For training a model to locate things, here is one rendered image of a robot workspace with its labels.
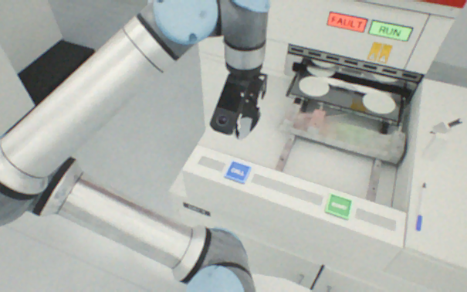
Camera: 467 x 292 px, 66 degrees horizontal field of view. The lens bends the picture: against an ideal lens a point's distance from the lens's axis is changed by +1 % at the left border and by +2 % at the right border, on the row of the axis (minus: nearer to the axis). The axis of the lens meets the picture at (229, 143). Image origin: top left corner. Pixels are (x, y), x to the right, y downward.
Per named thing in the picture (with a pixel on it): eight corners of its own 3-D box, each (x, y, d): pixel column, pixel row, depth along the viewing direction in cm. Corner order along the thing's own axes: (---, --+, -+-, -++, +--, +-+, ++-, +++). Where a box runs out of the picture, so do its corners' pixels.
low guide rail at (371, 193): (384, 108, 128) (386, 102, 125) (389, 110, 127) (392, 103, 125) (360, 227, 98) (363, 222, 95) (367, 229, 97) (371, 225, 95)
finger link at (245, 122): (258, 128, 84) (261, 100, 77) (249, 146, 81) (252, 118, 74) (246, 125, 85) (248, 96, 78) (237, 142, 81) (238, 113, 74)
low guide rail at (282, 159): (309, 89, 134) (310, 83, 132) (314, 90, 134) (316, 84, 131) (265, 194, 104) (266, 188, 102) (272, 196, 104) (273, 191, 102)
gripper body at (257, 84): (266, 96, 78) (272, 49, 69) (253, 122, 73) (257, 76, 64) (234, 86, 80) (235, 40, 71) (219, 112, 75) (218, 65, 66)
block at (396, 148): (390, 136, 111) (394, 130, 109) (402, 139, 110) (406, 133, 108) (387, 154, 106) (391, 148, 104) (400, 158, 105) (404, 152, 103)
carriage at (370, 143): (286, 113, 122) (287, 107, 119) (399, 145, 112) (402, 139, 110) (279, 130, 117) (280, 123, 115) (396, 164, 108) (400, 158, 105)
